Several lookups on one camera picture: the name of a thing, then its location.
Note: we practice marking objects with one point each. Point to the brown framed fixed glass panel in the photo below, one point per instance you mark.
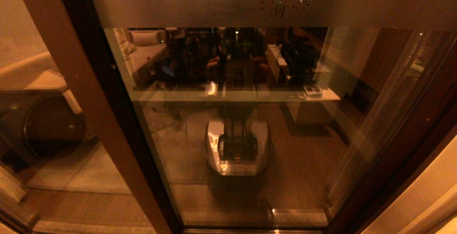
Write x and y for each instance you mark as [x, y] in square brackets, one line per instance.
[91, 95]

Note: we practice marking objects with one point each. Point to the dark brown door jamb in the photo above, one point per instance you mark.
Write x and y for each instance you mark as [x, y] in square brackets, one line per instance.
[422, 155]

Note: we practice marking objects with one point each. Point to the brown framed sliding glass door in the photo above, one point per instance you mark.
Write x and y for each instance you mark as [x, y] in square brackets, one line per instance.
[285, 148]

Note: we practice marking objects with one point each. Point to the dark front-load washing machine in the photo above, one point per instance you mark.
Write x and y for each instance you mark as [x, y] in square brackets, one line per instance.
[46, 127]

